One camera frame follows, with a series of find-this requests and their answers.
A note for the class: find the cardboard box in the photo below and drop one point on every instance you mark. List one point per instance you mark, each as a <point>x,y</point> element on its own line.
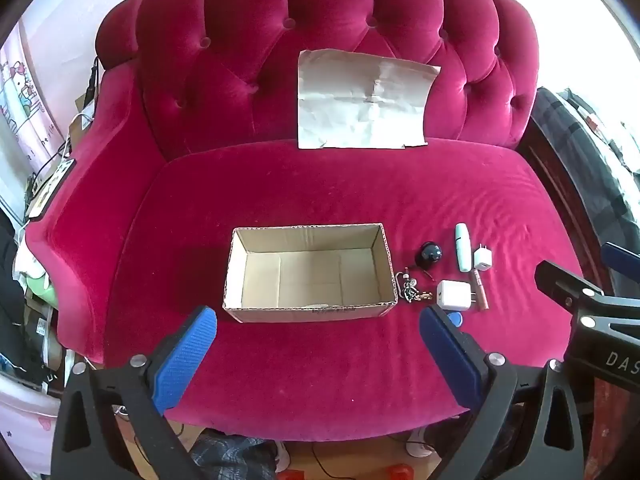
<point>310,280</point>

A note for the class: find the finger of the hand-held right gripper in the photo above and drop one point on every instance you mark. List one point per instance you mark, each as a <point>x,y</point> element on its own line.
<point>560,280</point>
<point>622,256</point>

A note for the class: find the small white charger plug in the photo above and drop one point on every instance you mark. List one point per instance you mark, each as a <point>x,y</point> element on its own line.
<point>483,258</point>

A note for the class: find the grey plaid cloth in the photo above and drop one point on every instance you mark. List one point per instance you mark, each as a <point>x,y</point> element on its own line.
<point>230,455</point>

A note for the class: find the black power adapter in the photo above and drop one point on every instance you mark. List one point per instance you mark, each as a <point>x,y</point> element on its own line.
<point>93,82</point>

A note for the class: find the pale blue cosmetic bottle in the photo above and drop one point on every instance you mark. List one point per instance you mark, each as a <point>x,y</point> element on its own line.
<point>462,247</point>

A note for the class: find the dark egg-shaped gadget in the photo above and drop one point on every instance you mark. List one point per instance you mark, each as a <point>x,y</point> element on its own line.
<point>429,254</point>

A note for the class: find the green soft item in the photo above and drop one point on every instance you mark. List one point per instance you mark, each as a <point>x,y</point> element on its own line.
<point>41,290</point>

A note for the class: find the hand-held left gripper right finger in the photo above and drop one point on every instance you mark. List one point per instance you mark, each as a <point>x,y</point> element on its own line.
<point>450,355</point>

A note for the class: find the dark plaid blanket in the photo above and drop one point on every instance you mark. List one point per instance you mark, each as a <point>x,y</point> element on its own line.
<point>600,170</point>

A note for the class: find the white shoe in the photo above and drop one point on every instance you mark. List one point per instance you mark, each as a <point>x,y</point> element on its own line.
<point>419,444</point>

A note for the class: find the cartoon printed curtain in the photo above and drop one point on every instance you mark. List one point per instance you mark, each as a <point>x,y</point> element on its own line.
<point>20,90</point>

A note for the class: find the brown lipstick tube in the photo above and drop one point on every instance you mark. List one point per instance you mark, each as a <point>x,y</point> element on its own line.
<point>481,290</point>

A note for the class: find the smartphone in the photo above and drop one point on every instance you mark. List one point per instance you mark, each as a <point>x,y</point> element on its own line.
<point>50,187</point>

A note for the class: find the large white charger plug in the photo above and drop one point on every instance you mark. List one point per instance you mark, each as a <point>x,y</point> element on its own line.
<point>452,295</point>

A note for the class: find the red velvet tufted sofa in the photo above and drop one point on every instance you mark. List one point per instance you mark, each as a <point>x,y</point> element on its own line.
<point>325,375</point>

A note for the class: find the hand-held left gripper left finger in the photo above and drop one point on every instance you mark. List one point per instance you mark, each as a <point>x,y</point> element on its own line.
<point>185,355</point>

